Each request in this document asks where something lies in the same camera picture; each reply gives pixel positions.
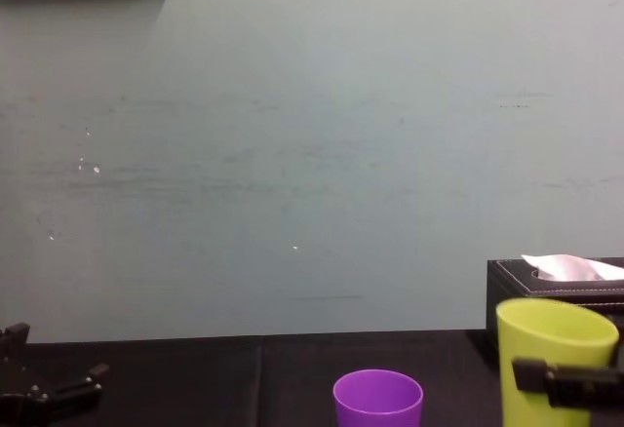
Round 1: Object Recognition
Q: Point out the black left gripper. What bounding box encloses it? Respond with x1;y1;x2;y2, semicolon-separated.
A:
0;322;110;427

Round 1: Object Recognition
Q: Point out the white tissue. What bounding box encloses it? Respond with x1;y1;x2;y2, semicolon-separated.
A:
520;252;624;284

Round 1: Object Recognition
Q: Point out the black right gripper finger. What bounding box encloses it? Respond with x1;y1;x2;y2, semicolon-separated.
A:
511;357;624;408

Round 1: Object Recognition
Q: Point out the yellow-green plastic cup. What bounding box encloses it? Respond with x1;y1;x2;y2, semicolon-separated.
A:
495;298;620;427

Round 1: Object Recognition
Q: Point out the black table cloth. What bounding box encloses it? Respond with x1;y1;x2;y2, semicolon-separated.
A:
0;328;624;427

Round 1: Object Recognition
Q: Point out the black stitched tissue box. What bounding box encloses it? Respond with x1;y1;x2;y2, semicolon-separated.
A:
486;254;624;350

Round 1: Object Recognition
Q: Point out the purple plastic cup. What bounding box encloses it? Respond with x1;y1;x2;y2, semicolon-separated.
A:
332;369;424;427

